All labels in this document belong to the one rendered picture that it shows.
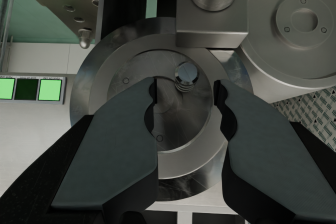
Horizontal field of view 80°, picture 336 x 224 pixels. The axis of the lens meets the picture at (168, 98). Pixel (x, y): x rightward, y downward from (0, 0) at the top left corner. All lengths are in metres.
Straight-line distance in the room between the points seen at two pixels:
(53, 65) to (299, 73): 3.37
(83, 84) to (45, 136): 0.41
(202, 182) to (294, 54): 0.13
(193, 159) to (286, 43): 0.13
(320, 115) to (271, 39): 0.12
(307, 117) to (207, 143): 0.18
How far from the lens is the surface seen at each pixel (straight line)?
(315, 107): 0.30
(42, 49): 3.63
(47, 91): 0.58
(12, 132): 0.63
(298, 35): 0.21
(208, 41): 0.16
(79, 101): 0.18
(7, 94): 0.64
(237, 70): 0.17
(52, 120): 0.57
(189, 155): 0.16
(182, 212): 0.53
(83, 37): 0.57
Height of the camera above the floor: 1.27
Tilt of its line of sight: 9 degrees down
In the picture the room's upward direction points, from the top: 178 degrees counter-clockwise
